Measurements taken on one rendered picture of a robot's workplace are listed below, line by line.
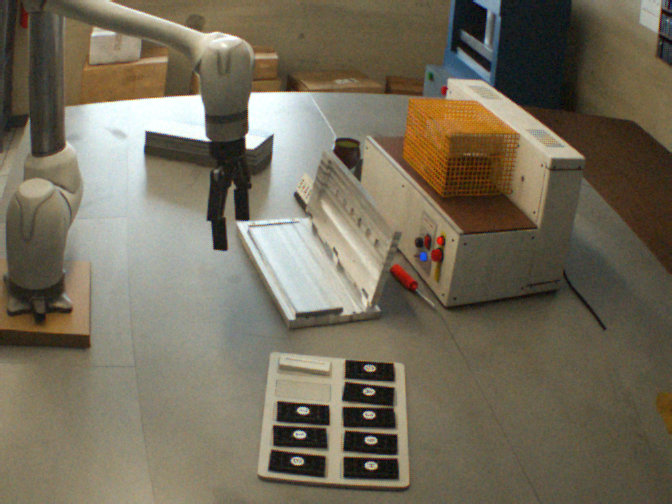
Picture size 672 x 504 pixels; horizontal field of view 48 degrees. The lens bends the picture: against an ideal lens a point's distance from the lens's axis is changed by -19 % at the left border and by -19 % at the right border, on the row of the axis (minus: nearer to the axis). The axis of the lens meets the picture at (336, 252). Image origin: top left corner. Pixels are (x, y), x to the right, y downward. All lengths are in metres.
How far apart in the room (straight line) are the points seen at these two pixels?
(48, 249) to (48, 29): 0.51
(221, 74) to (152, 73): 3.50
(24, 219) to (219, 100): 0.50
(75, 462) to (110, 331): 0.46
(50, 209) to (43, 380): 0.37
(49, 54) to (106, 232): 0.63
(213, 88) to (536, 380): 0.91
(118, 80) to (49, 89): 3.27
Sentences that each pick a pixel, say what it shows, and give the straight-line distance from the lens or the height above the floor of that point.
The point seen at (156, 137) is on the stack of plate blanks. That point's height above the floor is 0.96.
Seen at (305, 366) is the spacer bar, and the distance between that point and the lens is 1.76.
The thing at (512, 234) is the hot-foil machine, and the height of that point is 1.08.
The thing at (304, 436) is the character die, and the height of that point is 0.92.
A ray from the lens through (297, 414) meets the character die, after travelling 1.64.
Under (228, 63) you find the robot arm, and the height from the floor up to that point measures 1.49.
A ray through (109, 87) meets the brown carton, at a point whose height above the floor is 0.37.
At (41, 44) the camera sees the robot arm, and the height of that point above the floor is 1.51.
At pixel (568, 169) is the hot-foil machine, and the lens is 2.04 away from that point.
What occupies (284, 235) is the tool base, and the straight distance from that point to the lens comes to 2.22.
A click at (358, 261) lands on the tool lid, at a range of 2.00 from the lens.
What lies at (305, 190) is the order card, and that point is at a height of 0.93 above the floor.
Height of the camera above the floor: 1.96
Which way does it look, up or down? 29 degrees down
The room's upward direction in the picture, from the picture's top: 6 degrees clockwise
